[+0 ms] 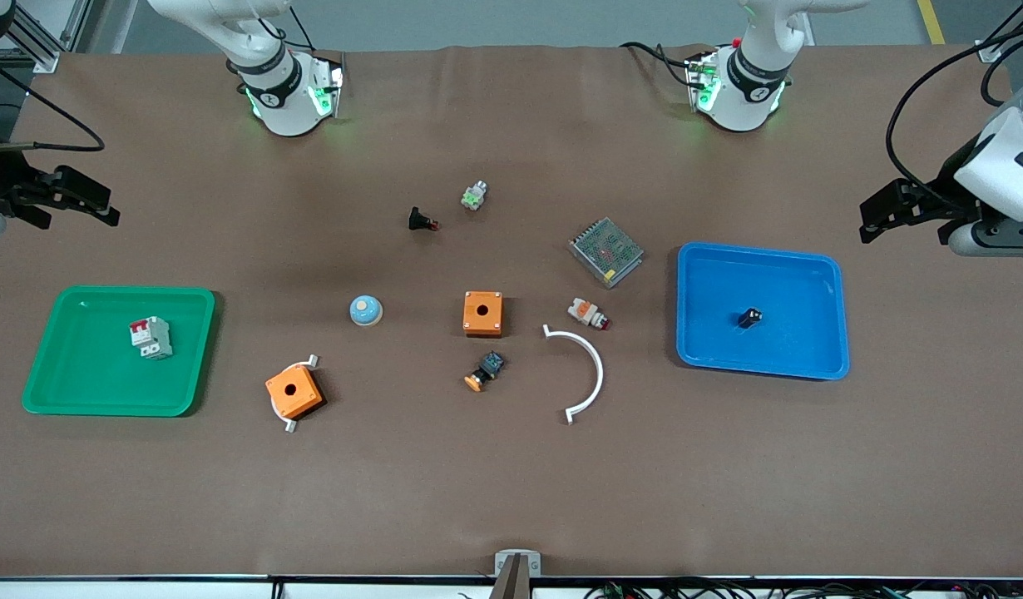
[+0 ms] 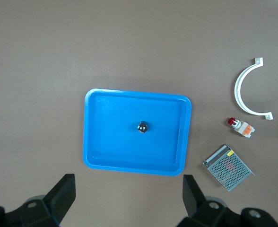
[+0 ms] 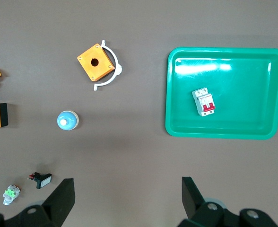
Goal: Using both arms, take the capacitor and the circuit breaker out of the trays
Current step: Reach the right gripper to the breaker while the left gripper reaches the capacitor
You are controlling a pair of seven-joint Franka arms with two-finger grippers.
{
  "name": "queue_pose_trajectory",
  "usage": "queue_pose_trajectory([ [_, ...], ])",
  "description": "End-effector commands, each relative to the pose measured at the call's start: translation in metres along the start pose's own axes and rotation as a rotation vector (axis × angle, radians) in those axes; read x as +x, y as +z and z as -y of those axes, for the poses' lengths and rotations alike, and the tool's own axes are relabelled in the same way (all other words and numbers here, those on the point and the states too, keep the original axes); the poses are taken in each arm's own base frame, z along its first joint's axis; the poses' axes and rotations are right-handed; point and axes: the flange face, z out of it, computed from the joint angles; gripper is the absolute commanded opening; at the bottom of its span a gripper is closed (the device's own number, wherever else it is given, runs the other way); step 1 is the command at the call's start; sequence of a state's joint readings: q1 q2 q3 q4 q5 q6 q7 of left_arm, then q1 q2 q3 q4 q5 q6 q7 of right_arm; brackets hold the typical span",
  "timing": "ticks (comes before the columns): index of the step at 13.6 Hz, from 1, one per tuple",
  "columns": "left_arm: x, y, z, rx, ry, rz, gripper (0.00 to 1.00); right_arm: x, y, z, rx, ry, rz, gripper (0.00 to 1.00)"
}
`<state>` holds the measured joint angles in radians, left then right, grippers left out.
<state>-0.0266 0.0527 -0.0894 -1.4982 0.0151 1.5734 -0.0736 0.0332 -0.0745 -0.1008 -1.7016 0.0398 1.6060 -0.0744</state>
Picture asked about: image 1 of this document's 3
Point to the white red circuit breaker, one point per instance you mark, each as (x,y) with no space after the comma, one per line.
(151,339)

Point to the small black cylindrical capacitor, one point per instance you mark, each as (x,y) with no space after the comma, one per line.
(749,318)

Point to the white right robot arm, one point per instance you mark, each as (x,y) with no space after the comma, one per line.
(283,100)

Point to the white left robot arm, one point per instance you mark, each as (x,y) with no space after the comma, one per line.
(744,83)

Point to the blue plastic tray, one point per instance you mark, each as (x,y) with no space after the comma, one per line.
(794,283)

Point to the green plastic tray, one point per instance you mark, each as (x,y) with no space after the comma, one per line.
(87,383)

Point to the metal mesh power supply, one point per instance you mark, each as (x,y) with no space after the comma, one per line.
(607,249)

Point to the orange button box with hole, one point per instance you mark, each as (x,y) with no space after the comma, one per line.
(303,399)
(471,324)

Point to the blue dome button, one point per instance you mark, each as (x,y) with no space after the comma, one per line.
(366,312)

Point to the small black red button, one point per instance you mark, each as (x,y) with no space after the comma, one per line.
(417,219)

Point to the black orange push button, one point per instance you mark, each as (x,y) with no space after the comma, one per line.
(491,364)

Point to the brown table cover mat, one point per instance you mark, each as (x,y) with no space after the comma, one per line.
(511,482)

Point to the aluminium frame rail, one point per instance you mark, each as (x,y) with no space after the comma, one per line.
(37,37)
(991,51)

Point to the white orange switch component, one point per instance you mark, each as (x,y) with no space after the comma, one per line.
(584,312)

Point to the large white curved bracket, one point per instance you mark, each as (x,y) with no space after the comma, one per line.
(598,370)

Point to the green white switch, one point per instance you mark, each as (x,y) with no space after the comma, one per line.
(474,196)

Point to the grey camera post bracket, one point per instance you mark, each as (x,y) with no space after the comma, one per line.
(517,566)

